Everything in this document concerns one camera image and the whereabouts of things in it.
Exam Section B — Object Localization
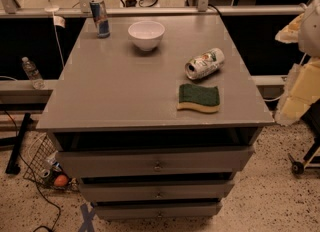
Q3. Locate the blue silver energy drink can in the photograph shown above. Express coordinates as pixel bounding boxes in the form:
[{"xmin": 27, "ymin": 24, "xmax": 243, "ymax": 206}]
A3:
[{"xmin": 90, "ymin": 0, "xmax": 110, "ymax": 38}]

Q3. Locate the top grey drawer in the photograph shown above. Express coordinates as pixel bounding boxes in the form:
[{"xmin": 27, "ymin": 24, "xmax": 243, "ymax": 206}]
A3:
[{"xmin": 56, "ymin": 146, "xmax": 254, "ymax": 178}]

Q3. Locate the green and yellow sponge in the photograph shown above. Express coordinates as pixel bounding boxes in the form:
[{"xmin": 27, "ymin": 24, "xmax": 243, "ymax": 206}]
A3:
[{"xmin": 177, "ymin": 84, "xmax": 220, "ymax": 113}]

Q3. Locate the grey drawer cabinet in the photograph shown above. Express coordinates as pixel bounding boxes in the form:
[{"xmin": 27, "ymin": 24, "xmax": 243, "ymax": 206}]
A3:
[{"xmin": 38, "ymin": 15, "xmax": 272, "ymax": 208}]

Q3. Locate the wire mesh basket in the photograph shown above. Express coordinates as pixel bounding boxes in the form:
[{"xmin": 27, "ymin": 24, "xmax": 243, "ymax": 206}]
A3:
[{"xmin": 23, "ymin": 136, "xmax": 78, "ymax": 191}]

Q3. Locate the middle grey drawer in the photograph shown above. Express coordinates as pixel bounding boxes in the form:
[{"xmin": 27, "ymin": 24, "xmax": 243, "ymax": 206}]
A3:
[{"xmin": 79, "ymin": 181, "xmax": 234, "ymax": 202}]

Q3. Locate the crushed green white soda can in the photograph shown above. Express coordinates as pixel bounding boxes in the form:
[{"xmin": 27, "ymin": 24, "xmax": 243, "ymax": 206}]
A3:
[{"xmin": 185, "ymin": 48, "xmax": 225, "ymax": 80}]

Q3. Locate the white ceramic bowl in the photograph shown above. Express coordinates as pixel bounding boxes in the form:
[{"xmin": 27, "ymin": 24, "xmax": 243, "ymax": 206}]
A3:
[{"xmin": 128, "ymin": 21, "xmax": 165, "ymax": 51}]

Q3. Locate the black metal stand leg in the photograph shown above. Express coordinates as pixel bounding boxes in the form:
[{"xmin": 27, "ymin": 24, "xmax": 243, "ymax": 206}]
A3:
[{"xmin": 5, "ymin": 113, "xmax": 31, "ymax": 175}]

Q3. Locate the grey metal rail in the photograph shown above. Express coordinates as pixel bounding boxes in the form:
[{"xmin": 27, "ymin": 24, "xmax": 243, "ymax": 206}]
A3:
[{"xmin": 0, "ymin": 4, "xmax": 304, "ymax": 18}]

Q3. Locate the clear plastic water bottle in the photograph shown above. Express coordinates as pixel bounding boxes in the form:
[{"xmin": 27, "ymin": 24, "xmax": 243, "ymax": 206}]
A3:
[{"xmin": 22, "ymin": 57, "xmax": 45, "ymax": 90}]

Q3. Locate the black floor cable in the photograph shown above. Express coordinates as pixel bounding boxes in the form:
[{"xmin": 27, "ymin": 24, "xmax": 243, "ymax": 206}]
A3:
[{"xmin": 0, "ymin": 108, "xmax": 62, "ymax": 232}]

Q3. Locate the blue tape cross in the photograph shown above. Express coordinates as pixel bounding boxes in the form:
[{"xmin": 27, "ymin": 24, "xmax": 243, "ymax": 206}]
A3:
[{"xmin": 78, "ymin": 204, "xmax": 95, "ymax": 232}]

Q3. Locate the grey drawer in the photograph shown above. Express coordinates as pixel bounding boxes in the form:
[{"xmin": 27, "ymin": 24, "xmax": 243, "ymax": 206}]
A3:
[
  {"xmin": 95, "ymin": 202, "xmax": 222, "ymax": 220},
  {"xmin": 79, "ymin": 181, "xmax": 234, "ymax": 202},
  {"xmin": 56, "ymin": 146, "xmax": 254, "ymax": 178}
]

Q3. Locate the black caster wheel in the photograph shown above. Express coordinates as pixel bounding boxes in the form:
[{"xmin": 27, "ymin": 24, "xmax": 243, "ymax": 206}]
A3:
[{"xmin": 291, "ymin": 161, "xmax": 304, "ymax": 175}]

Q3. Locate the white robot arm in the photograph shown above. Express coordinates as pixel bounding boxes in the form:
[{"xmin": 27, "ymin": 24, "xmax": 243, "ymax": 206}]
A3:
[{"xmin": 298, "ymin": 0, "xmax": 320, "ymax": 57}]

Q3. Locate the orange fruit in basket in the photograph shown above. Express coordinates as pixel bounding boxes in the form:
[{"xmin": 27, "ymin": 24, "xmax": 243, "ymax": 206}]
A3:
[{"xmin": 54, "ymin": 175, "xmax": 69, "ymax": 187}]

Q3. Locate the bottom grey drawer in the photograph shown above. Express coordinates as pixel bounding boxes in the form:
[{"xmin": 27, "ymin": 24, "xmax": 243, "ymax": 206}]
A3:
[{"xmin": 95, "ymin": 202, "xmax": 222, "ymax": 220}]

